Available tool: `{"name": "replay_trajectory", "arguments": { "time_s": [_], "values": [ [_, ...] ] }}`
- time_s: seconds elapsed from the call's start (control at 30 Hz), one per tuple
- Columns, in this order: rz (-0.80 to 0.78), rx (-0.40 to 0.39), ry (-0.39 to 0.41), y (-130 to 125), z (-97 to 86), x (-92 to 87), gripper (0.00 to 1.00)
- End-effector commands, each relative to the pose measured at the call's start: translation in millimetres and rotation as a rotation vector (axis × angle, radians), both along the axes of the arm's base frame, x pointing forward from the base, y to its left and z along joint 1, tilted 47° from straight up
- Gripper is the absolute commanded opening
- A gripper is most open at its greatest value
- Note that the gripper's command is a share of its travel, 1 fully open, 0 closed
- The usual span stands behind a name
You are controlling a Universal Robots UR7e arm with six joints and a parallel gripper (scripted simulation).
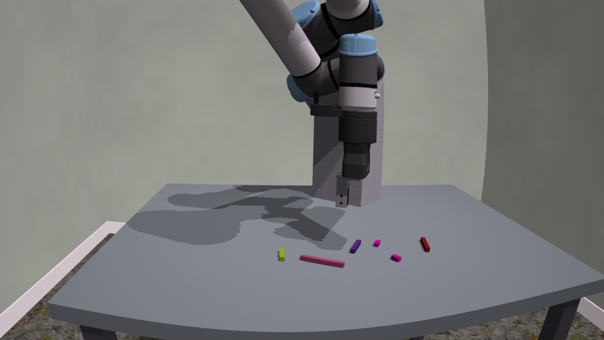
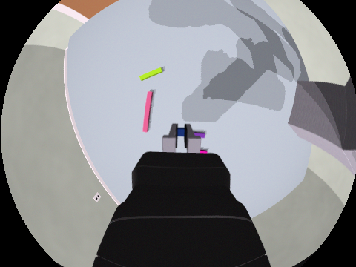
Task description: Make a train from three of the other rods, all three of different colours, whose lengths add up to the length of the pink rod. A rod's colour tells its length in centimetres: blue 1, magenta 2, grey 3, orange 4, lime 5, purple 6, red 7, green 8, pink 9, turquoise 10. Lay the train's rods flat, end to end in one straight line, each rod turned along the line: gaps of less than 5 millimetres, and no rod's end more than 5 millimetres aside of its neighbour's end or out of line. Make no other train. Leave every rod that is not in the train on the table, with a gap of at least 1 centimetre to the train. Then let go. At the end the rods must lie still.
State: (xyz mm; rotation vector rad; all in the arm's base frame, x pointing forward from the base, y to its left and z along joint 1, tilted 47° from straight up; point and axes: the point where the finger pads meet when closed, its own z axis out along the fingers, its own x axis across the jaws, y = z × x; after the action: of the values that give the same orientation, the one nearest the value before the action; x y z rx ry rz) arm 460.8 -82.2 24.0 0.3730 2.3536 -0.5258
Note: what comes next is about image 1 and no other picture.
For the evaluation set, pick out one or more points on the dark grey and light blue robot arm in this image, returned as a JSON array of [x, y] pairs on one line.
[[319, 43]]

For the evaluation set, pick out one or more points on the purple rod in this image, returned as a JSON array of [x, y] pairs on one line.
[[355, 246]]

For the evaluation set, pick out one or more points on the pink rod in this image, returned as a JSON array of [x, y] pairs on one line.
[[323, 261]]

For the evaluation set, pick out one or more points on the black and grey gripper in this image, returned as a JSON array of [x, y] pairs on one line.
[[357, 131]]

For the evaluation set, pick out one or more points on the red rod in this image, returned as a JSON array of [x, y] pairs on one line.
[[425, 244]]

